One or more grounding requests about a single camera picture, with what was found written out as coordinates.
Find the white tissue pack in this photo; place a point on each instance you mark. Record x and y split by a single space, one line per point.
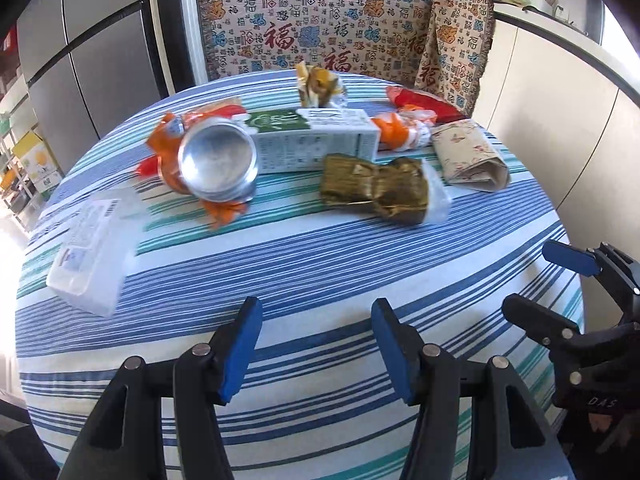
90 255

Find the shelf with boxes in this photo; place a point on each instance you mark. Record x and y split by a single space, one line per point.
30 160

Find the orange and white wrapper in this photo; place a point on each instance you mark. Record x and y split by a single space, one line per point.
400 130

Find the red wrapper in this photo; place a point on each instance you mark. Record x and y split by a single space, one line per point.
425 102

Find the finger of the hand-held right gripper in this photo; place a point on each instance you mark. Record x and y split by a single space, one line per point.
570 258
535 317

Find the floral paper packet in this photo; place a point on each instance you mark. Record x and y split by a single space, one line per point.
465 152

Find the grey refrigerator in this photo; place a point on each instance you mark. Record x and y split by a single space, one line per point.
100 60

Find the aluminium can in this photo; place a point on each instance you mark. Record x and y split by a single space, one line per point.
215 160

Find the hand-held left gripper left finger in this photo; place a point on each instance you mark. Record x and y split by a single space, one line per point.
240 350

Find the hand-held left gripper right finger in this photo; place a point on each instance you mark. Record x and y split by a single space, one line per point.
392 350

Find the white and green carton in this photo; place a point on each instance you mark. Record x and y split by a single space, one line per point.
310 145

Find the printed blanket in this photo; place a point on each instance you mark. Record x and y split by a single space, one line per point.
300 20

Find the blue striped tablecloth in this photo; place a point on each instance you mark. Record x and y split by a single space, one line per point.
300 270

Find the yellow crumpled wrapper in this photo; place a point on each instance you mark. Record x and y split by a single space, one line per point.
315 85

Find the white cabinet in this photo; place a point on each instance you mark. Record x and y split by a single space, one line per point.
550 110

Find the orange snack wrapper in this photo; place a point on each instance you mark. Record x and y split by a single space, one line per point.
165 135

